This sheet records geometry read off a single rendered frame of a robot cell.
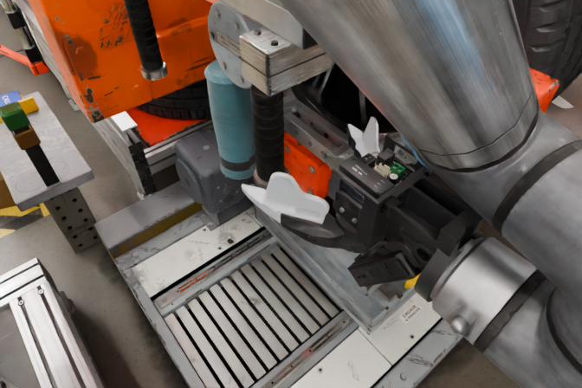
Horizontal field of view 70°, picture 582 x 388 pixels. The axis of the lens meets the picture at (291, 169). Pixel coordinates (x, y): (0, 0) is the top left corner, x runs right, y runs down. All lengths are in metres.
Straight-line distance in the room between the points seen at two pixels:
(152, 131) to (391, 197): 1.19
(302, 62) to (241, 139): 0.43
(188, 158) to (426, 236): 0.86
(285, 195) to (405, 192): 0.11
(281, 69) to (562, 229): 0.28
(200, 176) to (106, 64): 0.34
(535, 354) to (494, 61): 0.20
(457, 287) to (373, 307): 0.82
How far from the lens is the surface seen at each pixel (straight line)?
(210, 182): 1.09
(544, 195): 0.27
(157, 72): 0.77
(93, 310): 1.40
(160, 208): 1.39
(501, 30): 0.19
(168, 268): 1.31
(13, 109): 0.98
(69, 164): 1.14
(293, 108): 0.90
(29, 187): 1.12
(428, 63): 0.17
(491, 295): 0.33
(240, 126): 0.83
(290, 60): 0.42
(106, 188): 1.71
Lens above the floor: 1.14
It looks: 45 degrees down
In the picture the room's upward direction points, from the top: straight up
